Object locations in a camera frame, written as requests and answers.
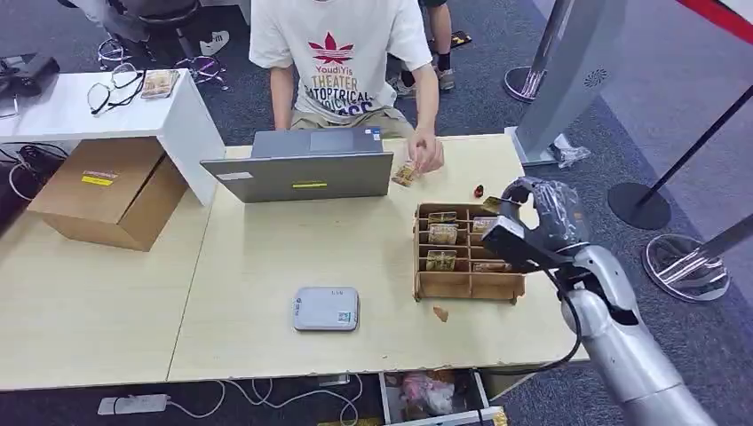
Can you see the open desk drawer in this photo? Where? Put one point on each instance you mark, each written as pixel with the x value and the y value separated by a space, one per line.
pixel 435 397

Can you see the brown trading card stack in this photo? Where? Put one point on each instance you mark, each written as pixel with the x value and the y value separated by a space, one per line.
pixel 406 174

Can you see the small red object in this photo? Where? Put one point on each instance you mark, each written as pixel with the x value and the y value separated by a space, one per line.
pixel 479 191

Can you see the person's left hand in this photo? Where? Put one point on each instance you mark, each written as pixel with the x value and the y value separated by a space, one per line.
pixel 428 154

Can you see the dark wrist camera box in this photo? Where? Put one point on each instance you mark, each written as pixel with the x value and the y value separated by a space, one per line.
pixel 520 244

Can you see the trading card pile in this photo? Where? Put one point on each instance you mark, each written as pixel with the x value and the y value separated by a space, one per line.
pixel 159 83

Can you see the grey laptop with yellow sticker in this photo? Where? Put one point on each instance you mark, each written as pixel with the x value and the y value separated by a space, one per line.
pixel 300 176

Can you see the chrome stanchion base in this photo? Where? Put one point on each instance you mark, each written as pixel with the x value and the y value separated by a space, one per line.
pixel 523 84

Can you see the crumpled clear plastic wrap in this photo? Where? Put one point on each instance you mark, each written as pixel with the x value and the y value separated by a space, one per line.
pixel 572 152

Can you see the person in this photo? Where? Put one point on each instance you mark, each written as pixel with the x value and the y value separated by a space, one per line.
pixel 341 64
pixel 135 17
pixel 438 47

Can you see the cardboard box with yellow label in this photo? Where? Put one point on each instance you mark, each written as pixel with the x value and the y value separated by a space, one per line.
pixel 106 194

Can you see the black device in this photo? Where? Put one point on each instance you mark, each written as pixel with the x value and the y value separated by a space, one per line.
pixel 29 73

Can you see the grey kiosk stand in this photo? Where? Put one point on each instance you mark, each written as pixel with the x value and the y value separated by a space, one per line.
pixel 565 76

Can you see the brown sleeved trading card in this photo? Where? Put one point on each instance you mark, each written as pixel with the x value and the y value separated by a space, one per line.
pixel 482 224
pixel 497 204
pixel 491 267
pixel 441 261
pixel 442 217
pixel 442 234

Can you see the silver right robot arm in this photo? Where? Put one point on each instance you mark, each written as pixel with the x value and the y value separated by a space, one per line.
pixel 623 341

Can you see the wooden card sorting box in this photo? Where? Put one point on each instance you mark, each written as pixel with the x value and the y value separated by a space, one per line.
pixel 465 285

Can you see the black framed glasses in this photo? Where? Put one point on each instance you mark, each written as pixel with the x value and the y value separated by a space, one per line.
pixel 114 88

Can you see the small brown scrap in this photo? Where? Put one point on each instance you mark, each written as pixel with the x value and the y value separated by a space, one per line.
pixel 440 314

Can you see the chrome stanchion post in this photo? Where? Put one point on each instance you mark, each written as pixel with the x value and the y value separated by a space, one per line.
pixel 685 267

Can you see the white flat device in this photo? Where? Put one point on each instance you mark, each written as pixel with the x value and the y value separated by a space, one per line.
pixel 325 308

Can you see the white side table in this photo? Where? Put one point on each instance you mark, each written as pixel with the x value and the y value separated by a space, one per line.
pixel 117 114

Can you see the white power strip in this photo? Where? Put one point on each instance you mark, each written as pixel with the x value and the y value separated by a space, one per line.
pixel 132 404

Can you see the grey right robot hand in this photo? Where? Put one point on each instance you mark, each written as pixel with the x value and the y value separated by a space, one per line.
pixel 559 211

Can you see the black stanchion post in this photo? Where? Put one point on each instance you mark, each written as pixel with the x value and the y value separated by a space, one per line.
pixel 638 206

